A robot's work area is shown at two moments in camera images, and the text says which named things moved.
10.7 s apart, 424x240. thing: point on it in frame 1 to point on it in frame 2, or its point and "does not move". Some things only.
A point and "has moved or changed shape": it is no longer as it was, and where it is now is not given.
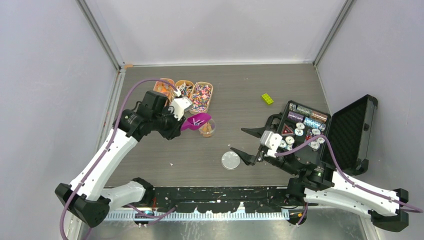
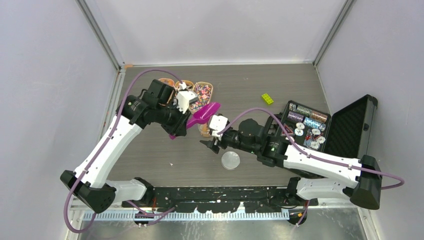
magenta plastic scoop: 196,121 has moved or changed shape
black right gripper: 249,159 to 211,144
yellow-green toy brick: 267,98 does not move
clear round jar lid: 230,160 does not move
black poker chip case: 340,139 does not move
